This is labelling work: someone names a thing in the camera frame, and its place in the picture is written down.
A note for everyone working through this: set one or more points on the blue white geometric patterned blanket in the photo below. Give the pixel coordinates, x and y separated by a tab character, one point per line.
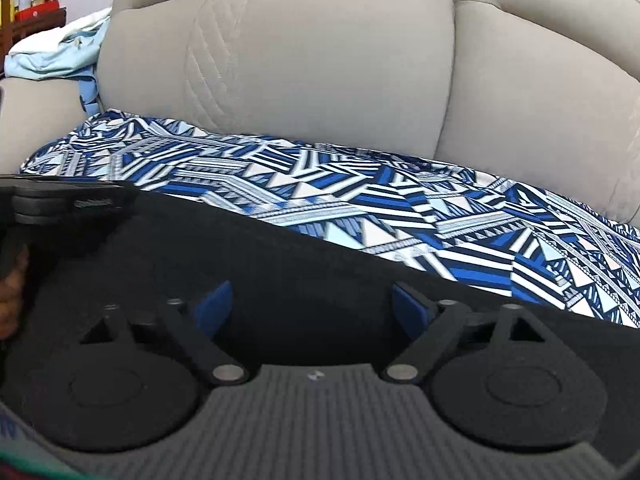
380	210

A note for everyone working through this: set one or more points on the green red cloth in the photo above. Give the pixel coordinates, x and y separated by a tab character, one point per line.
30	467

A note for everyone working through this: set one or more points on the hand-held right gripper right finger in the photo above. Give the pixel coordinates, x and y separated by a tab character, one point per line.
409	306

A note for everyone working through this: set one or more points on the red box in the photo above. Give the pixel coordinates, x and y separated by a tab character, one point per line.
36	12

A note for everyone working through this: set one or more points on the dark wooden cabinet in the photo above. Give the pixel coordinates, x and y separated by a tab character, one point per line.
30	30

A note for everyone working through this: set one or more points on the black pants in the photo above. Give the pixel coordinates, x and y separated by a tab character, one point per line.
310	270

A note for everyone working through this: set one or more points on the light blue cloth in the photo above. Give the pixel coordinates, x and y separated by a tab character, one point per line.
55	55

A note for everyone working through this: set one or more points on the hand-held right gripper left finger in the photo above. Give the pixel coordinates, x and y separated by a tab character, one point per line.
216	311

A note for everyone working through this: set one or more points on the grey sofa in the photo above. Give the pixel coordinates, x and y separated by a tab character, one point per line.
325	60

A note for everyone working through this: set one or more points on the person's left hand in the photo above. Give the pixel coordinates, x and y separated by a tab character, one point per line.
11	300

